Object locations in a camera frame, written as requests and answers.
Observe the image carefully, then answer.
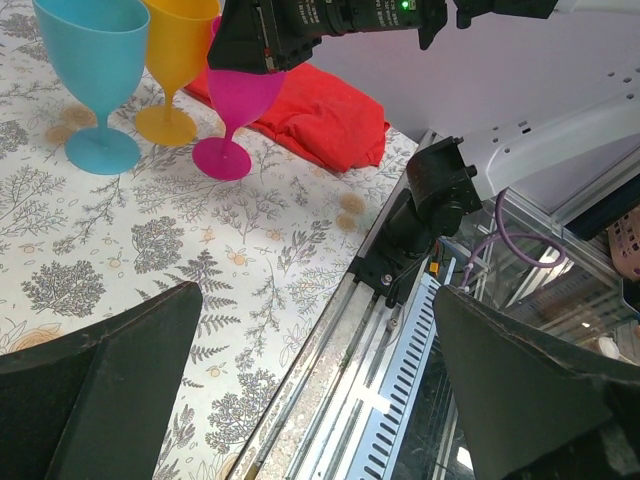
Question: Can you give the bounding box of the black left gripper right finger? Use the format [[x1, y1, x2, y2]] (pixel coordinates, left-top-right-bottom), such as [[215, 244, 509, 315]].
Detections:
[[433, 286, 639, 479]]

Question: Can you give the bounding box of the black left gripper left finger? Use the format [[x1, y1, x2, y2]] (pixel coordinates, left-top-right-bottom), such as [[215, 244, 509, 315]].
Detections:
[[1, 282, 203, 479]]

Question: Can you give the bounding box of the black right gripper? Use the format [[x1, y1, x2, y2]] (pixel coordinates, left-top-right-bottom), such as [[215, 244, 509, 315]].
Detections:
[[207, 0, 447, 75]]

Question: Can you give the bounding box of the magenta wine glass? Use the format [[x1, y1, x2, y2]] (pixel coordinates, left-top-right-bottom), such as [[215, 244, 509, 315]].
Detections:
[[191, 14, 289, 182]]

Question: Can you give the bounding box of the orange wine glass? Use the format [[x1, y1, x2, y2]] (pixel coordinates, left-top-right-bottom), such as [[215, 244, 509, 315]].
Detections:
[[135, 0, 220, 147]]

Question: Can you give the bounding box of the blue wine glass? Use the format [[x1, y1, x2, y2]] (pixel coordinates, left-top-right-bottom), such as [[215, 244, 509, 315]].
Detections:
[[33, 0, 150, 175]]

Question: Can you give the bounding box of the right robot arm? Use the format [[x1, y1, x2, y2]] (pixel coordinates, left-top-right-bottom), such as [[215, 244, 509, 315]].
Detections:
[[207, 1, 639, 307]]

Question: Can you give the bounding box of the red folded cloth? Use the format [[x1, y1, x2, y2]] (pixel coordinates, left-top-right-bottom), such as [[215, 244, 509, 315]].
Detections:
[[183, 62, 391, 174]]

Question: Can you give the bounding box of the pink plastic crate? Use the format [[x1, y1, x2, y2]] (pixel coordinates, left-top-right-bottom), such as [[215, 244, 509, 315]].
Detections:
[[607, 207, 640, 282]]

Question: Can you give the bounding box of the floral tablecloth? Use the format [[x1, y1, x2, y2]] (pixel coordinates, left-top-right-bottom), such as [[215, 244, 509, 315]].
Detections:
[[1, 1, 416, 479]]

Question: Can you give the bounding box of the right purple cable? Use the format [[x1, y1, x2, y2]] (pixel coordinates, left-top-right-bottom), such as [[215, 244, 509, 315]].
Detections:
[[462, 187, 569, 294]]

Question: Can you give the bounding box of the aluminium mounting rail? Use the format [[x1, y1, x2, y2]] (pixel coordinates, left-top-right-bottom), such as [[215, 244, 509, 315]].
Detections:
[[227, 129, 501, 480]]

